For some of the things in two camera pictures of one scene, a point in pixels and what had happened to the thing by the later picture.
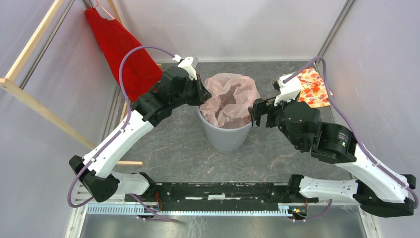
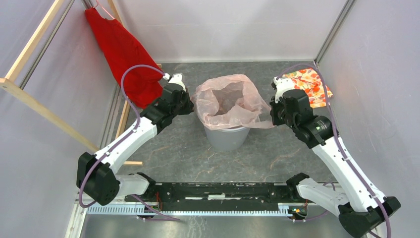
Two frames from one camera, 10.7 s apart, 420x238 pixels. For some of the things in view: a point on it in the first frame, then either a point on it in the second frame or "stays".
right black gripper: x=260 y=106 to x=276 y=120
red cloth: x=139 y=73 stays
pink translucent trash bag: x=231 y=95 stays
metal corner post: x=336 y=28 stays
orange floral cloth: x=313 y=92 stays
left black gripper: x=202 y=94 to x=189 y=105
